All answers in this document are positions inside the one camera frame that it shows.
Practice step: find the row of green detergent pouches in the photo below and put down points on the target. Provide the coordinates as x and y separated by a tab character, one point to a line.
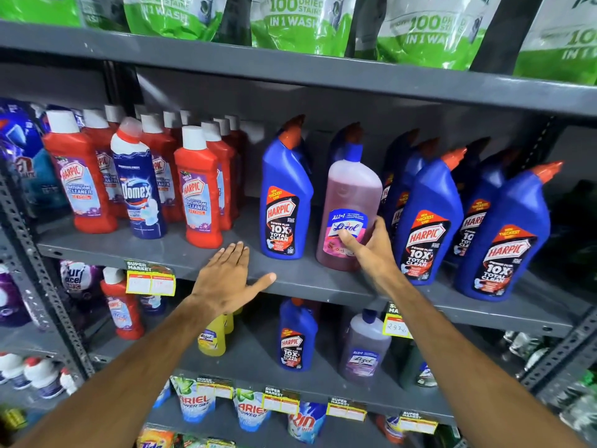
298	27

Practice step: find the white purple detergent pouch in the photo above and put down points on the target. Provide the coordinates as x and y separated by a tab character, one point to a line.
79	277

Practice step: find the row of red cleaner bottles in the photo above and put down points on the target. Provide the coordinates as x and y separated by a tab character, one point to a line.
200	200

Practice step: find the person's right thumb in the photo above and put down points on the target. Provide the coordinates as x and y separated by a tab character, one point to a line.
350	241

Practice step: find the clear green bottles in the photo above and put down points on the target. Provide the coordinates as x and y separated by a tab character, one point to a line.
527	349

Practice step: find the green white gel pouch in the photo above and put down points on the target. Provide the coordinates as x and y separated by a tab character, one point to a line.
193	405
252	415

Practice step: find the row of blue toilet cleaners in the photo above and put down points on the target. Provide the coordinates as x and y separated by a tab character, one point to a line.
503	237

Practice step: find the pile of blue detergent pouches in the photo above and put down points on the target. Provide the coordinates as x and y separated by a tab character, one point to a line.
28	172

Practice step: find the blue white detergent pouch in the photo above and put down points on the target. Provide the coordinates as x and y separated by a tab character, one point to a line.
305	426

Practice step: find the person's left hand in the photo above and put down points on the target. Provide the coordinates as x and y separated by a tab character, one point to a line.
224	284

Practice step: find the grey metal shelving rack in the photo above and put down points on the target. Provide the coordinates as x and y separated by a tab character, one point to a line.
140	53

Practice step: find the orange detergent pouch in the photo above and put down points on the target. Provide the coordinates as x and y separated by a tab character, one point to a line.
154	438

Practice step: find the red orange pouch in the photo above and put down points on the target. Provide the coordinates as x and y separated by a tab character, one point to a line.
387	429

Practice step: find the yellow handwritten price tag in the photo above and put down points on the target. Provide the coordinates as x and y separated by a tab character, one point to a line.
396	324

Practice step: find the lilac floor cleaner bottle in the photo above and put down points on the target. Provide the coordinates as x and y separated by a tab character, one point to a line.
364	354

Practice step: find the white bottle red cap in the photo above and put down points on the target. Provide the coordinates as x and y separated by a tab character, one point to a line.
11	370
44	377
68	381

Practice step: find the person's left forearm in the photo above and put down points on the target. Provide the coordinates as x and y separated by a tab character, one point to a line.
121	387

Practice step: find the person's right forearm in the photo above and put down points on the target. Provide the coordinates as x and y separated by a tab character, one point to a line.
471	373

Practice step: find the yellow red price tag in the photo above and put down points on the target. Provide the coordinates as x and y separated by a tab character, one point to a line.
280	403
346	410
150	282
417	424
214	389

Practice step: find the person's left thumb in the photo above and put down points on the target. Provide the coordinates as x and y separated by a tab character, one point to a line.
262	283

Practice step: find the blue toilet cleaner bottle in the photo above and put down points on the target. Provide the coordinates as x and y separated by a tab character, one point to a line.
296	340

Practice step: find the yellow floor cleaner bottle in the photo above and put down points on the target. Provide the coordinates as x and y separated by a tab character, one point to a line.
229	322
212	338

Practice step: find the red bathroom cleaner bottle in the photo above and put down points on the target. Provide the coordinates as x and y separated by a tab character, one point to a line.
122	312

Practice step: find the person's right hand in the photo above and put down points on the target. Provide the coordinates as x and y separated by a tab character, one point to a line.
378	265

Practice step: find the dark blue cleaner bottle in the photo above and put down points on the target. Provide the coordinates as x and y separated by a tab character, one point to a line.
139	191

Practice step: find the pink floor cleaner bottle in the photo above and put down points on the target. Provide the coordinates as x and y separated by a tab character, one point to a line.
347	191

